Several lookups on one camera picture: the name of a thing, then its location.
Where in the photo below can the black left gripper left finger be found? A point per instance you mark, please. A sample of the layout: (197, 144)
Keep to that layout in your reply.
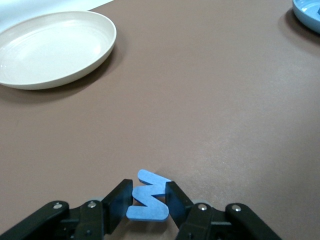
(120, 200)

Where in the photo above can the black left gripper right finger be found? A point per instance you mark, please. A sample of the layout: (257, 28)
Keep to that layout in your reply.
(175, 200)

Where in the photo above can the blue foam capital letter M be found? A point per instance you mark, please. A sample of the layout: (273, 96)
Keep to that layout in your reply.
(150, 200)

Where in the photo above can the beige round plate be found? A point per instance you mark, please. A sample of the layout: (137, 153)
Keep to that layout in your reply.
(50, 50)

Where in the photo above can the blue round plate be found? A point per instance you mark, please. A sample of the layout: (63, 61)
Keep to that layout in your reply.
(307, 12)

